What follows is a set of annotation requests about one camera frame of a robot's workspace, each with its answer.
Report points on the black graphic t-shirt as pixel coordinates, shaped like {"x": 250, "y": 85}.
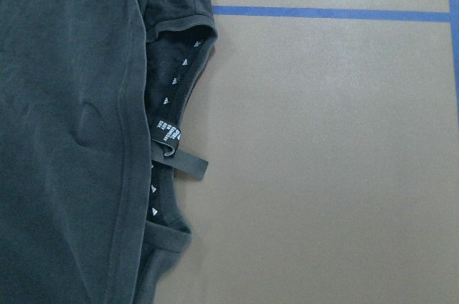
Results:
{"x": 92, "y": 96}

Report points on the brown paper table cover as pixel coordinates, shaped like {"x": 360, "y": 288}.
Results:
{"x": 333, "y": 161}

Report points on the blue tape grid lines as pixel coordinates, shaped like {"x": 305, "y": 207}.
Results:
{"x": 449, "y": 17}

